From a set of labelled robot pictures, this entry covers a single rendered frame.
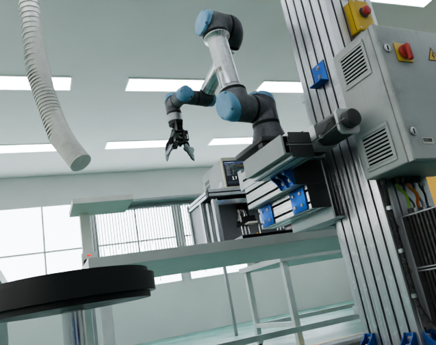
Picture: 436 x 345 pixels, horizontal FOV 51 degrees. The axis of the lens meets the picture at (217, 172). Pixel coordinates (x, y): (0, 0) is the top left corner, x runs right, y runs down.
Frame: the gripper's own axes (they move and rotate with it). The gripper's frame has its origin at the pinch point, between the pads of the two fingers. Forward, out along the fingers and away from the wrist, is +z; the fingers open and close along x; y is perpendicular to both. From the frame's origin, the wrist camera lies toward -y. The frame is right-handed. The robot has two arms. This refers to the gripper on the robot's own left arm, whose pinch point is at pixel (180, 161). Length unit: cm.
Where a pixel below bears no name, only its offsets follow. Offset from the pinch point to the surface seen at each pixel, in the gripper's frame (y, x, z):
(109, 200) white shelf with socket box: -75, -19, -2
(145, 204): -384, 103, -75
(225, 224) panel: -54, 47, 23
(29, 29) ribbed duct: -125, -53, -155
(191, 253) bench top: -6.7, 0.9, 44.5
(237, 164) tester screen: -41, 56, -12
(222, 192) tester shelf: -40, 41, 6
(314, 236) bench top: -1, 71, 44
